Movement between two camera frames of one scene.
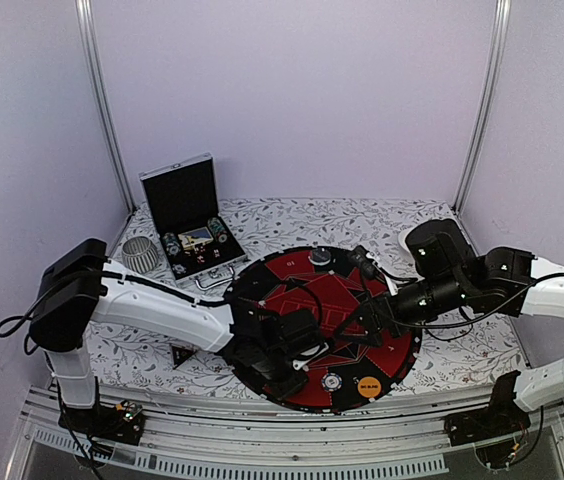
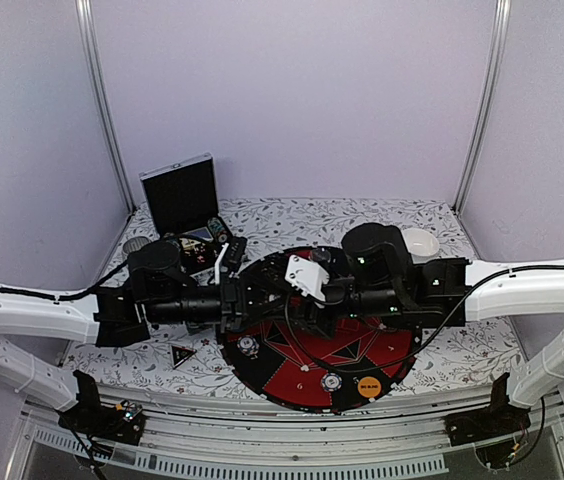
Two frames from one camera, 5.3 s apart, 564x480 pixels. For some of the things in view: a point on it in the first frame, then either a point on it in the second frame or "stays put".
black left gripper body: (270, 372) -> (225, 310)
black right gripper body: (445, 294) -> (379, 301)
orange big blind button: (369, 386) stays put
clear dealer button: (319, 256) stays put
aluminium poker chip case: (200, 247) stays put
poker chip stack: (331, 382) stays put
